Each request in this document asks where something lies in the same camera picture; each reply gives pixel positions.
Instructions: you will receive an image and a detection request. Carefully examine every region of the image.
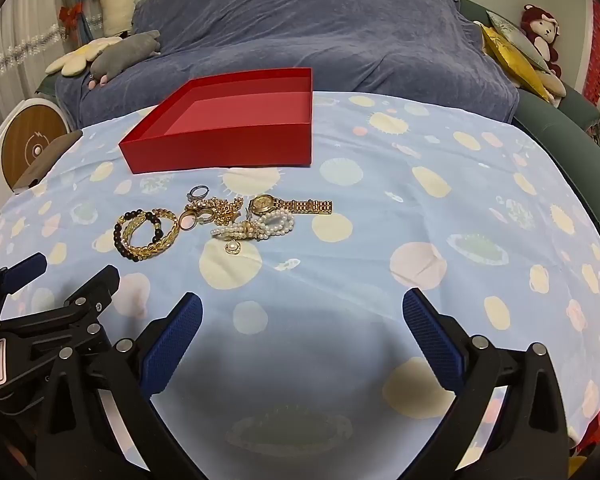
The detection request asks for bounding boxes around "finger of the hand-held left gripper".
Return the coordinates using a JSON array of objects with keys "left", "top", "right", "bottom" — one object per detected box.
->
[
  {"left": 0, "top": 252, "right": 48, "bottom": 321},
  {"left": 0, "top": 265, "right": 121, "bottom": 356}
]

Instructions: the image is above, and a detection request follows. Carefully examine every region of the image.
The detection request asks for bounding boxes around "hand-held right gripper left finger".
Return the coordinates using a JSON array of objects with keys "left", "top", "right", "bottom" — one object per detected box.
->
[{"left": 35, "top": 292, "right": 216, "bottom": 480}]

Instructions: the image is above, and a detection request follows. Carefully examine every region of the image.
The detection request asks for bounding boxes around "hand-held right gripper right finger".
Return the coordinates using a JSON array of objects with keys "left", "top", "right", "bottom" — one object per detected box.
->
[{"left": 402, "top": 288, "right": 571, "bottom": 480}]

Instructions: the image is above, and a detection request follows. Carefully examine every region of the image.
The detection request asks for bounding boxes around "black bead bracelet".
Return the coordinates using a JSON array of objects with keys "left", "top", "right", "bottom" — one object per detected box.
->
[{"left": 113, "top": 210, "right": 165, "bottom": 261}]

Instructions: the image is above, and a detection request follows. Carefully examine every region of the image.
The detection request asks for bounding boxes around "gold leaf cuff bracelet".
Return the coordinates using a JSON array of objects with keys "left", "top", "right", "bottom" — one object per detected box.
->
[{"left": 121, "top": 208, "right": 180, "bottom": 258}]

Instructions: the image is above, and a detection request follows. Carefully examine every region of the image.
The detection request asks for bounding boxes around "gold chain bracelet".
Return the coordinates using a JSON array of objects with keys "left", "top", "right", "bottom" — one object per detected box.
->
[{"left": 185, "top": 196, "right": 246, "bottom": 228}]

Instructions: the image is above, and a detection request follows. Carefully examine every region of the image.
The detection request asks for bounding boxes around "pearl bracelet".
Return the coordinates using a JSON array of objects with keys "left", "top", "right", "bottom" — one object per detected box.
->
[{"left": 211, "top": 210, "right": 296, "bottom": 243}]

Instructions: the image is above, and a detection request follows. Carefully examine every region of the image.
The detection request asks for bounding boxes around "gold watch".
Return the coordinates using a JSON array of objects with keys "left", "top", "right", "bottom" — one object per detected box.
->
[{"left": 247, "top": 194, "right": 333, "bottom": 217}]

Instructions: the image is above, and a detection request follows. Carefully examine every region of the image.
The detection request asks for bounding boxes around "red box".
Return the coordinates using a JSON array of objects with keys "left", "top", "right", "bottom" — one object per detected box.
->
[{"left": 118, "top": 67, "right": 313, "bottom": 175}]

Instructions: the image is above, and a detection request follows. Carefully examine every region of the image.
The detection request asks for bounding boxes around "light blue printed tablecloth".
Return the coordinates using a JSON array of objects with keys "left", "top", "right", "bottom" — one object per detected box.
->
[{"left": 0, "top": 91, "right": 600, "bottom": 480}]

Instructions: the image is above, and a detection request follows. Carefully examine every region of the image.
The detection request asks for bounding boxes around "grey-brown board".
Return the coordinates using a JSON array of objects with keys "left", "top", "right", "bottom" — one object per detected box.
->
[{"left": 12, "top": 130, "right": 83, "bottom": 193}]

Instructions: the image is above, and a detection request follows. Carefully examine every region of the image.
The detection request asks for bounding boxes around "round white wood-faced device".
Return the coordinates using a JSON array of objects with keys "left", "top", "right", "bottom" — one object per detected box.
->
[{"left": 0, "top": 97, "right": 71, "bottom": 196}]

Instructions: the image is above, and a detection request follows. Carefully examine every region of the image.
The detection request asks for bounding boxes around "flower-shaped cushion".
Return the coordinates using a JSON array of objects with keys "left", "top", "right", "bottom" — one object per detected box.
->
[{"left": 46, "top": 36, "right": 123, "bottom": 77}]

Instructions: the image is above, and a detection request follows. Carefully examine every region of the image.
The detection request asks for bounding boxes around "grey plush toy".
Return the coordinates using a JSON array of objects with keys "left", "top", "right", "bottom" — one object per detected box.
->
[{"left": 88, "top": 30, "right": 162, "bottom": 86}]

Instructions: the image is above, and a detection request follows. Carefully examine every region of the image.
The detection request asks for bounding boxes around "green sofa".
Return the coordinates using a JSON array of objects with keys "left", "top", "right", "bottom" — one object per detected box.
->
[{"left": 460, "top": 0, "right": 600, "bottom": 246}]

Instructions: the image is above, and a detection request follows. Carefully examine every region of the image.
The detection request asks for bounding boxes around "white curtain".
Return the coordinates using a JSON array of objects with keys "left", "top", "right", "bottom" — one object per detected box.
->
[{"left": 0, "top": 0, "right": 88, "bottom": 111}]

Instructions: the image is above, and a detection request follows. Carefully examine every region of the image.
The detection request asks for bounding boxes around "red bow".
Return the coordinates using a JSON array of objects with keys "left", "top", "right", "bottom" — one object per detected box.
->
[{"left": 58, "top": 2, "right": 83, "bottom": 28}]

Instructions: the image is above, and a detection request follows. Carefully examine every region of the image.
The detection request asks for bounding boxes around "cream cushion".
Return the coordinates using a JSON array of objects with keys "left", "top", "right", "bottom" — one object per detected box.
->
[{"left": 537, "top": 70, "right": 568, "bottom": 108}]

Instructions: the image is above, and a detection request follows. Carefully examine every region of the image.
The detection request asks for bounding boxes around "gold cushion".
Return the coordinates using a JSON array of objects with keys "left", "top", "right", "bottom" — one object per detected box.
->
[{"left": 480, "top": 25, "right": 551, "bottom": 103}]

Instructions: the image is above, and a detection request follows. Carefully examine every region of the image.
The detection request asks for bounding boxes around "silver cushion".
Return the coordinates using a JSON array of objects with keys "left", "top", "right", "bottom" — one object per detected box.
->
[{"left": 486, "top": 10, "right": 551, "bottom": 73}]

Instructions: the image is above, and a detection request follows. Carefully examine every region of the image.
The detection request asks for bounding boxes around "blue sofa blanket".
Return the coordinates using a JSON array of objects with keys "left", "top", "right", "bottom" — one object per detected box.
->
[{"left": 55, "top": 0, "right": 520, "bottom": 128}]

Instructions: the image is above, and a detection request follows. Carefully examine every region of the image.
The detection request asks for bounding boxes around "red monkey plush toy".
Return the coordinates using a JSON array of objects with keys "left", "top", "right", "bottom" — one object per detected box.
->
[{"left": 520, "top": 4, "right": 563, "bottom": 78}]

